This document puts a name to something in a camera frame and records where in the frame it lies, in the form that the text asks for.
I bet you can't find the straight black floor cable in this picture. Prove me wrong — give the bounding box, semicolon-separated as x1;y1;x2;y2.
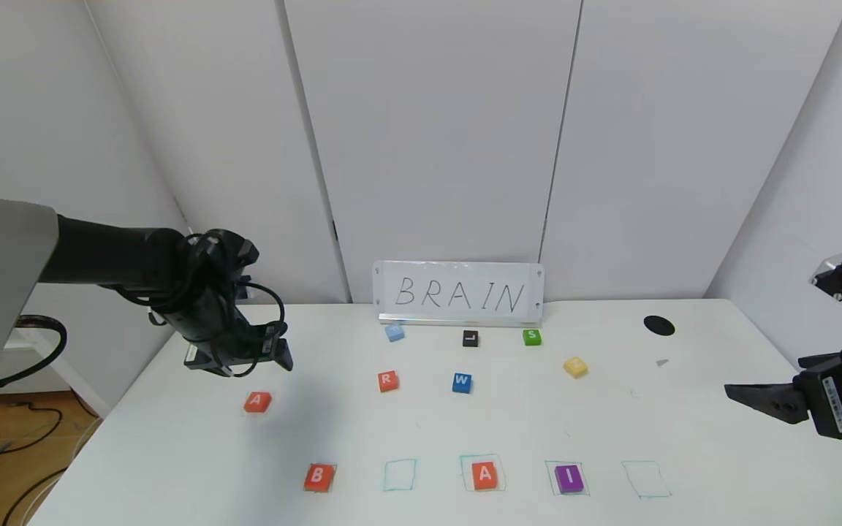
1;468;71;526

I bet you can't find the black left arm hose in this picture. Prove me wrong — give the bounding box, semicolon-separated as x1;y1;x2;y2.
0;315;69;390

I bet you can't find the purple letter I block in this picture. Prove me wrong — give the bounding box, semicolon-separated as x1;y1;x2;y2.
554;463;585;494

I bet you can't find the white metal shelf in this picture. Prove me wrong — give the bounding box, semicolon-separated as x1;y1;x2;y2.
8;321;112;419

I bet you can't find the orange letter B block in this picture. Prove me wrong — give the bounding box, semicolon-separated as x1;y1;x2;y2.
304;463;336;493

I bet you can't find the white BRAIN sign board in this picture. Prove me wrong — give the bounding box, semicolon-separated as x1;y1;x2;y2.
373;261;545;328

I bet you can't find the looped black floor cable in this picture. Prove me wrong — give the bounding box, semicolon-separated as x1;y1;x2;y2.
0;398;65;460

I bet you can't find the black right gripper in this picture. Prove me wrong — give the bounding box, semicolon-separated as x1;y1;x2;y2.
724;333;842;440

